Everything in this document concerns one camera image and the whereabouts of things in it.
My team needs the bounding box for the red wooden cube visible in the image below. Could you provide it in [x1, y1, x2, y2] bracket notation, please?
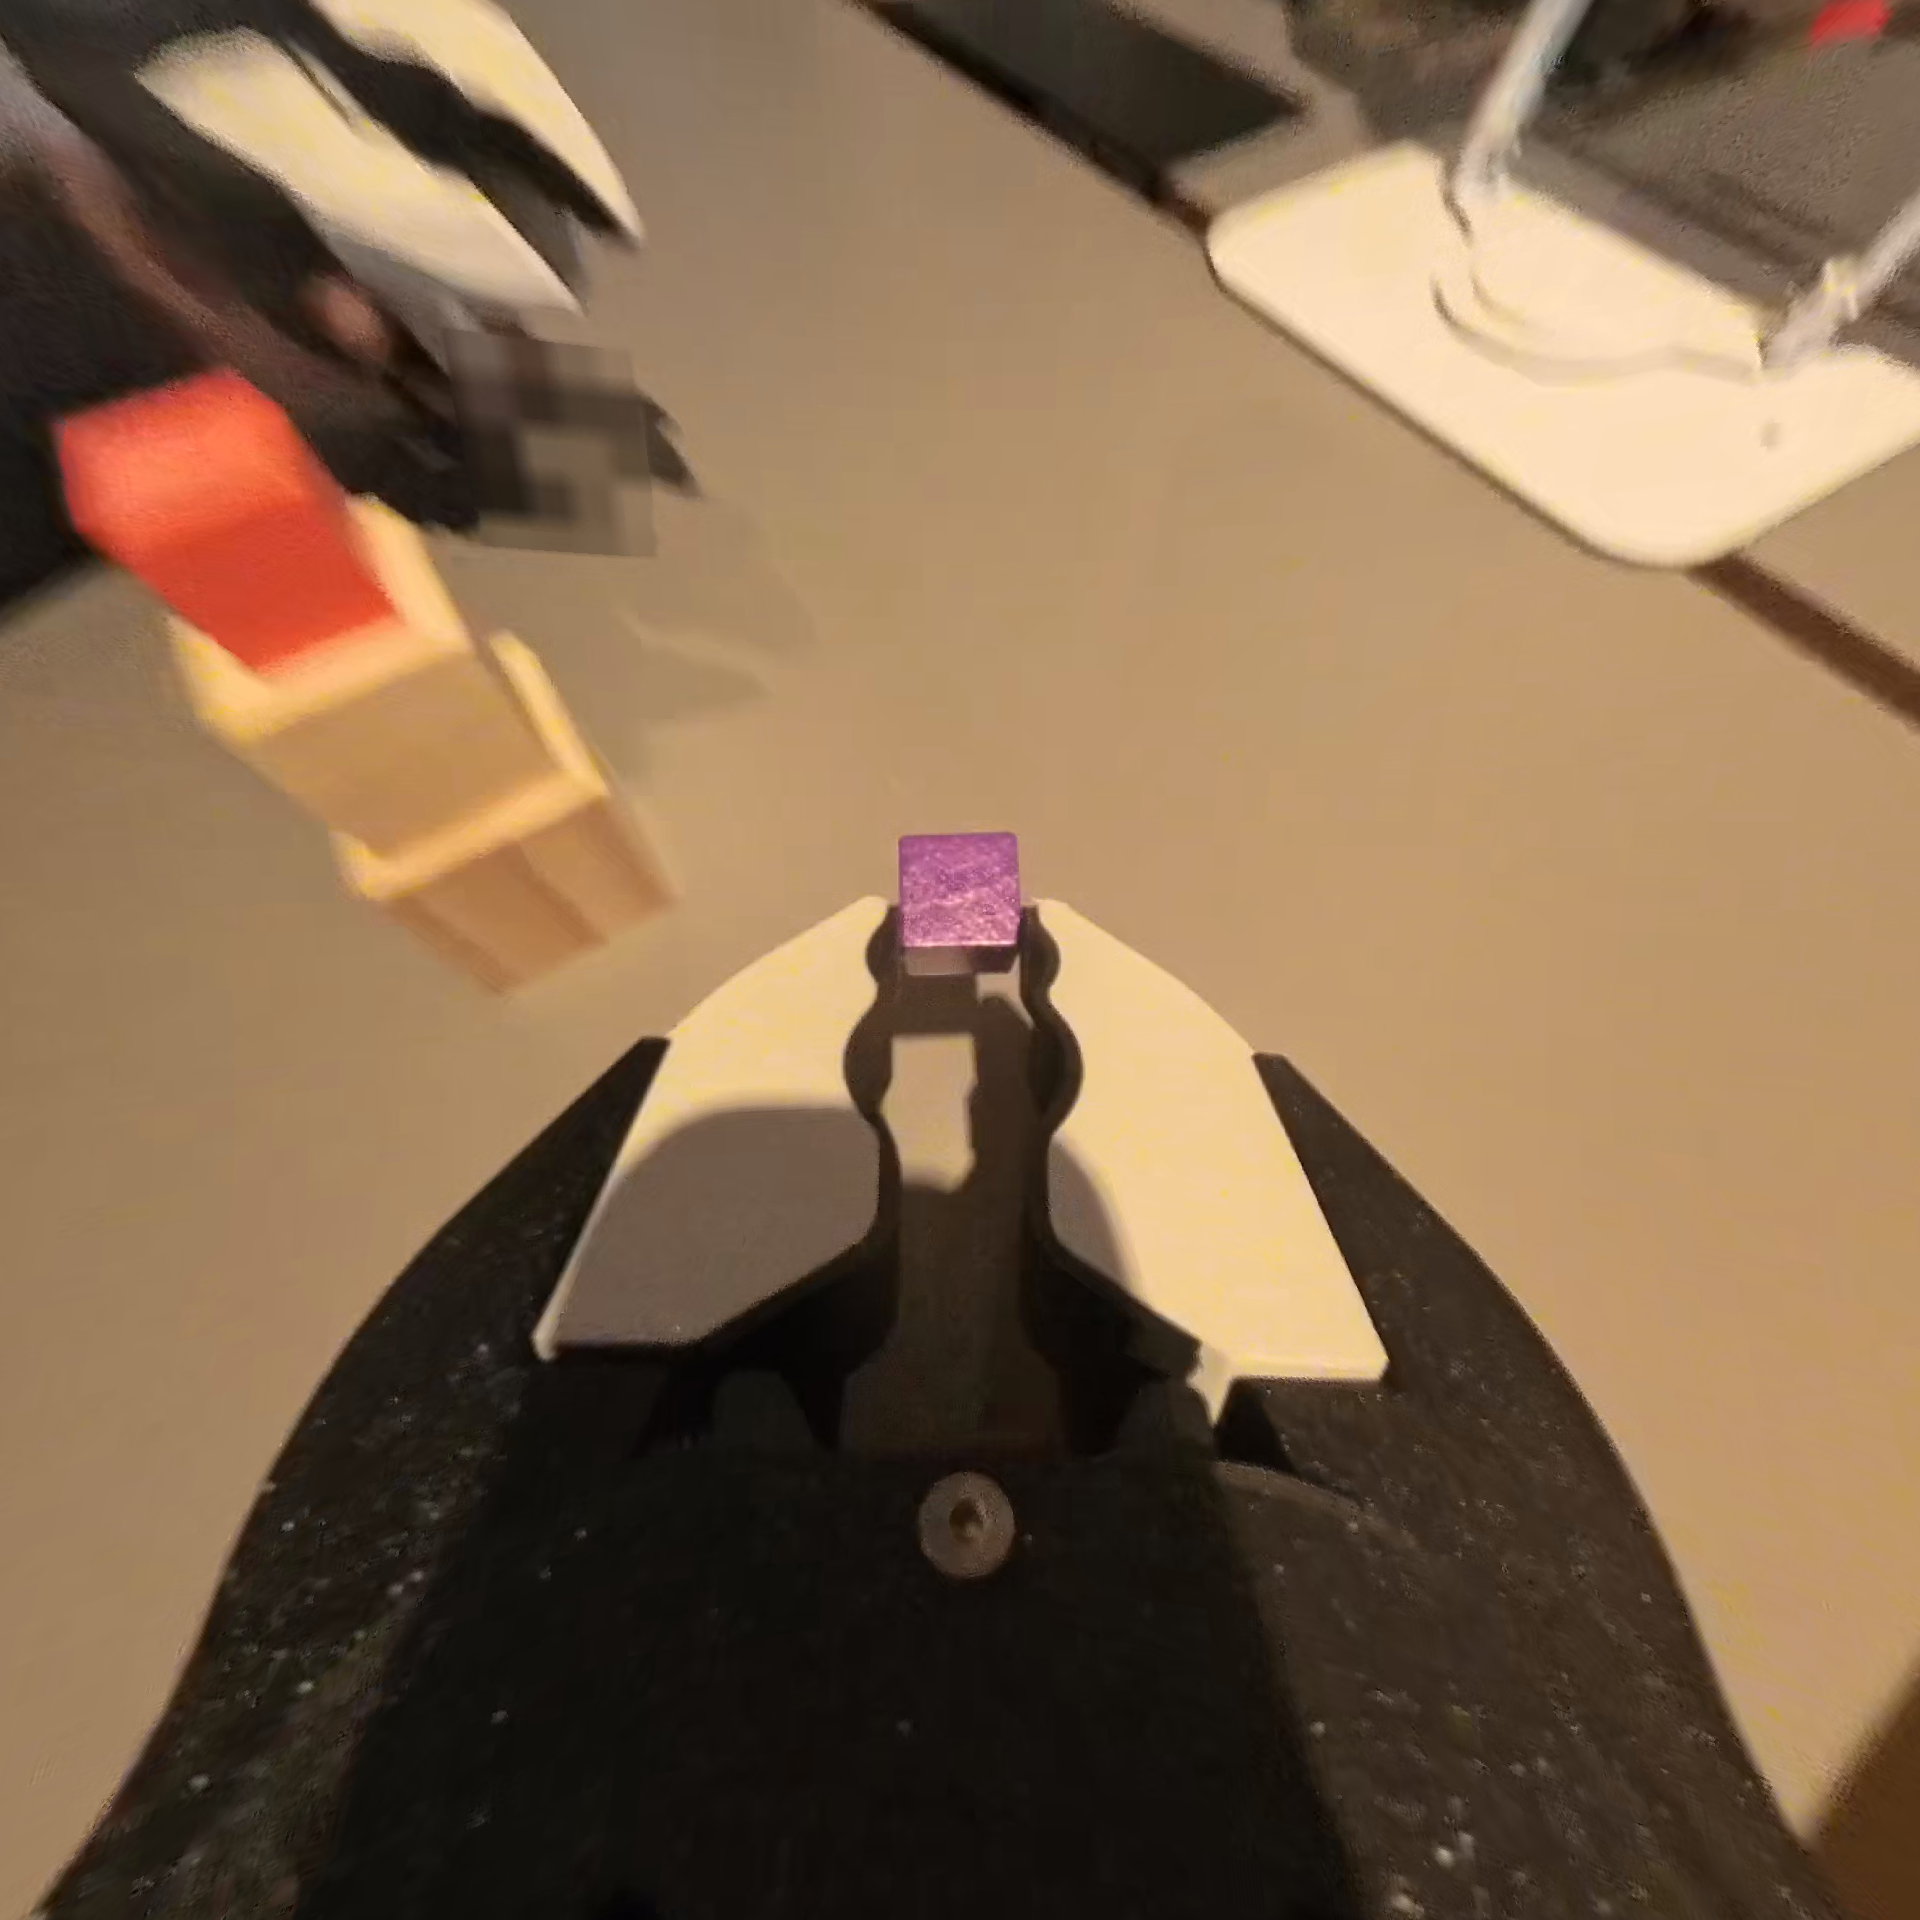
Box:
[52, 372, 399, 672]

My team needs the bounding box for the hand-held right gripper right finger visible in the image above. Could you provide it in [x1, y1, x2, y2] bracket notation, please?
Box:
[1020, 897, 1389, 1389]

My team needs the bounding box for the large plain wooden cube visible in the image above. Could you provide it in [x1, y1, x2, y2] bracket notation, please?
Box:
[334, 632, 672, 994]

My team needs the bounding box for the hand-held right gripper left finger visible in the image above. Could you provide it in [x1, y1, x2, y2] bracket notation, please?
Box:
[533, 897, 902, 1360]

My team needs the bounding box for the black desk mat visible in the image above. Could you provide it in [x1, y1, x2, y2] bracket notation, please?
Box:
[884, 0, 1299, 165]

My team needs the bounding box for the document stand with white base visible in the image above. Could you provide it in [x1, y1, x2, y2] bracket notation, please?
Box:
[1207, 0, 1920, 569]

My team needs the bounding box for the purple wooden cube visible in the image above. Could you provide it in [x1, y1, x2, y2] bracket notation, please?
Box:
[895, 829, 1023, 957]

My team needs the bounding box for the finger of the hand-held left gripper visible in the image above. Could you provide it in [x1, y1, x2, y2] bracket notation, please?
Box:
[321, 0, 644, 243]
[141, 36, 587, 318]

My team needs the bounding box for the medium plain wooden cube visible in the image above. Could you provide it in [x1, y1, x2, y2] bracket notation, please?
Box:
[167, 504, 600, 865]

